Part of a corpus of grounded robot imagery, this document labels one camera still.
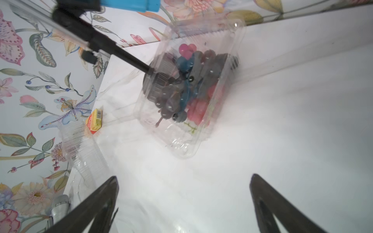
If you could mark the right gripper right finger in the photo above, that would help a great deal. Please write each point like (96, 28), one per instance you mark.
(270, 205)

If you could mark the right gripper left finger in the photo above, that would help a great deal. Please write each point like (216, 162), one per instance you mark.
(96, 212)

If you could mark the red grape bunch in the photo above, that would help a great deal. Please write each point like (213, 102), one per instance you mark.
(199, 72)

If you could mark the clear clamshell container front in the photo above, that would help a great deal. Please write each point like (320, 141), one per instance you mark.
(220, 33)

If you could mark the clear clamshell container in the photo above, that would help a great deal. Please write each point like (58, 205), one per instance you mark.
(89, 168)
(220, 33)

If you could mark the grey metal cylinder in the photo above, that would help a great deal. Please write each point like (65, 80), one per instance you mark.
(59, 209)

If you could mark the clear clamshell container back left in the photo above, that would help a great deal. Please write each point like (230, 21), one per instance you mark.
(89, 168)

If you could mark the orange yellow snack packet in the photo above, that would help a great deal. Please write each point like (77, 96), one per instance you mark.
(94, 121)

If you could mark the blue microphone on black stand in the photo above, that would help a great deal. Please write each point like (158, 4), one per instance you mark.
(68, 15)

